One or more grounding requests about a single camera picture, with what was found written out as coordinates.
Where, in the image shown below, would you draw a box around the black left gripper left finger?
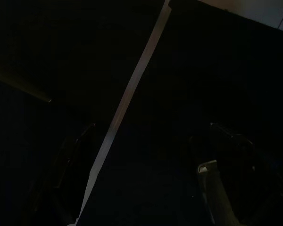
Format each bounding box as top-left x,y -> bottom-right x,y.
13,123 -> 98,226

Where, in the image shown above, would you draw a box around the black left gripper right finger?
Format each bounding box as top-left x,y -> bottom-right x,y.
208,122 -> 283,226

